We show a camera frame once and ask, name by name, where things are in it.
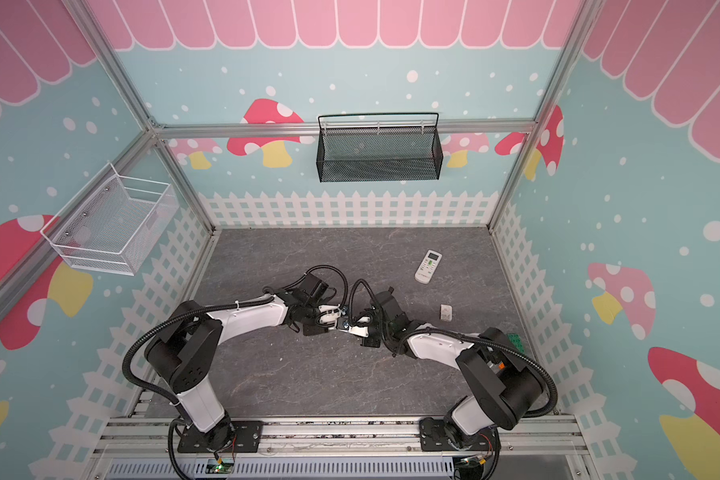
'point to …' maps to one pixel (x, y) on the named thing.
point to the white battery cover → (446, 312)
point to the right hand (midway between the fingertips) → (353, 321)
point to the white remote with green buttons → (330, 320)
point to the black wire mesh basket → (354, 146)
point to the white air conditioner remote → (428, 266)
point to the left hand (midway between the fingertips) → (322, 321)
